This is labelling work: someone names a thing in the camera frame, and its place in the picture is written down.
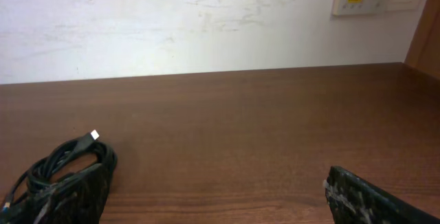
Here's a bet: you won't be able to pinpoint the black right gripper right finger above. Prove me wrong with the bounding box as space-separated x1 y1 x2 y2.
323 166 439 224

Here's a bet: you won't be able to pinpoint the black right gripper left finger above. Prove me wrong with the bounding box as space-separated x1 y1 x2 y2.
20 164 112 223

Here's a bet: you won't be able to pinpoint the black USB cable bundle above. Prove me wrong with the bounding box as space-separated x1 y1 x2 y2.
0 129 118 224

